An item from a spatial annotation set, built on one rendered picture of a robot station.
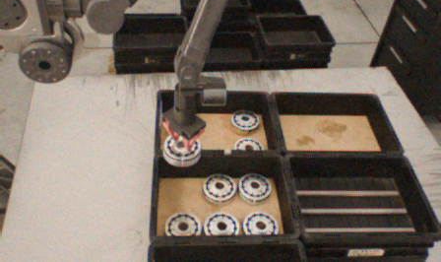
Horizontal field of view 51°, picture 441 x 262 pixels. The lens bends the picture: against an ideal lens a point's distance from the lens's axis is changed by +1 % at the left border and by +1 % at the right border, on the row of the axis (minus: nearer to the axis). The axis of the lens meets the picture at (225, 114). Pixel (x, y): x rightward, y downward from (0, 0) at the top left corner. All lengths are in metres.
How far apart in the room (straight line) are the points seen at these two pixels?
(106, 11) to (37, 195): 0.82
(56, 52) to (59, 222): 0.53
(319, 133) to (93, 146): 0.83
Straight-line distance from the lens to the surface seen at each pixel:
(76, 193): 1.64
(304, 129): 1.70
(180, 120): 1.18
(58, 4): 1.04
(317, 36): 2.86
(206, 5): 1.06
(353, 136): 1.73
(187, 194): 1.44
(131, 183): 1.64
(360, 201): 1.54
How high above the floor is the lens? 1.98
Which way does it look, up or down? 43 degrees down
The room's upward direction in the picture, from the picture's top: 7 degrees clockwise
